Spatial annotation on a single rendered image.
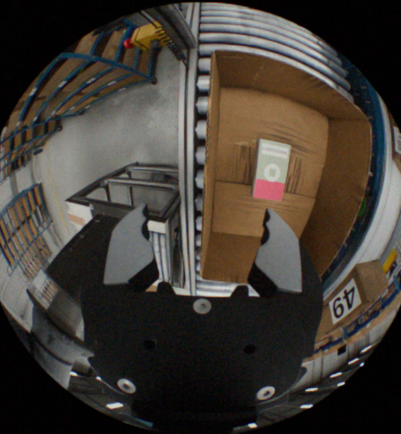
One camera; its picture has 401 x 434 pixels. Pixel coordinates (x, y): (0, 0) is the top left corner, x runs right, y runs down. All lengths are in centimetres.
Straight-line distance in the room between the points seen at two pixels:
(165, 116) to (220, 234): 98
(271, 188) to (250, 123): 15
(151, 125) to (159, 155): 26
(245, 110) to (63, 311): 64
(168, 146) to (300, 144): 97
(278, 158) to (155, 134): 102
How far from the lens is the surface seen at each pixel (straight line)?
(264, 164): 32
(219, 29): 52
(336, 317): 65
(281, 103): 37
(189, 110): 37
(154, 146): 122
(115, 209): 52
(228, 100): 35
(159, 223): 46
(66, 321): 45
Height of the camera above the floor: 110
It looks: 57 degrees down
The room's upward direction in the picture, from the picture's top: 163 degrees counter-clockwise
